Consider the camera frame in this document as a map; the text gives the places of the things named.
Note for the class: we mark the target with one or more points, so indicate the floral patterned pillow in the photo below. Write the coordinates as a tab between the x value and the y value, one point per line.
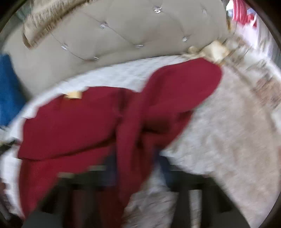
48	24

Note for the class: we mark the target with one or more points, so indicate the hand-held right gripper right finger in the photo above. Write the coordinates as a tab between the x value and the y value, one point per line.
165	173

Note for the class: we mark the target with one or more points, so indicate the white quilted bedspread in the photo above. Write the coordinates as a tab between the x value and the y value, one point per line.
219	142

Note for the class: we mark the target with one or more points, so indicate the dark red garment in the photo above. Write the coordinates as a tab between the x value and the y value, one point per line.
76	122

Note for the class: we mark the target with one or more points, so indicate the beige tufted headboard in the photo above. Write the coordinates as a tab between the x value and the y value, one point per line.
131	26

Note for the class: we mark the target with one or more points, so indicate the cream crumpled cloth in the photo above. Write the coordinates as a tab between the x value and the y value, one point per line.
214	51

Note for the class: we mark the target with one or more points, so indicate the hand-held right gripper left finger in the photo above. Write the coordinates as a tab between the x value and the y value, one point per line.
110	174

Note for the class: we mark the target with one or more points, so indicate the red and white cloth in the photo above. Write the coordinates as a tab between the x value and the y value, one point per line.
242	12

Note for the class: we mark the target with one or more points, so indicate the blue cloth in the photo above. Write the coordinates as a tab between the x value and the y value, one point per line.
11	92

